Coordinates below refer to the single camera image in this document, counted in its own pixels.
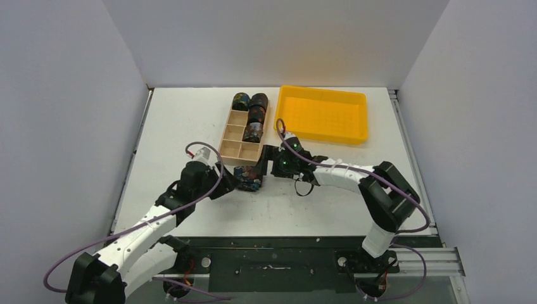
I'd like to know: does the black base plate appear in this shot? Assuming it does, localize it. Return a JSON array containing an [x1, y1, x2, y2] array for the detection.
[[163, 236, 440, 296]]

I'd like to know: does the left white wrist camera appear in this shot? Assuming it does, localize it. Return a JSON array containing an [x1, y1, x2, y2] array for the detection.
[[191, 148, 211, 167]]

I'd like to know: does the wooden compartment box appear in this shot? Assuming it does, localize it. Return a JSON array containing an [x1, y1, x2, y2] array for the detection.
[[218, 92, 270, 165]]

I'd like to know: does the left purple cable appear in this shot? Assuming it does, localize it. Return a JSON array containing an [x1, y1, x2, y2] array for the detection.
[[43, 141, 232, 304]]

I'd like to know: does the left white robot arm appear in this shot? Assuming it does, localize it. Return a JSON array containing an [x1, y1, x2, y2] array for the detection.
[[65, 160, 239, 303]]

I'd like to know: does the rolled tie blue yellow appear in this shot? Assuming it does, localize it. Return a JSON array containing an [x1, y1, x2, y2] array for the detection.
[[232, 92, 251, 111]]

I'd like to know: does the yellow plastic tray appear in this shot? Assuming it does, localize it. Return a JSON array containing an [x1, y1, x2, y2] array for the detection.
[[274, 85, 369, 145]]

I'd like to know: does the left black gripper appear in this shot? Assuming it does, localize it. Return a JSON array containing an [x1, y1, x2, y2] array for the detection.
[[193, 161, 241, 201]]

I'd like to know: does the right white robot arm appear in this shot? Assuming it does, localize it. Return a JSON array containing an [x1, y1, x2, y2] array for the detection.
[[255, 134, 420, 272]]

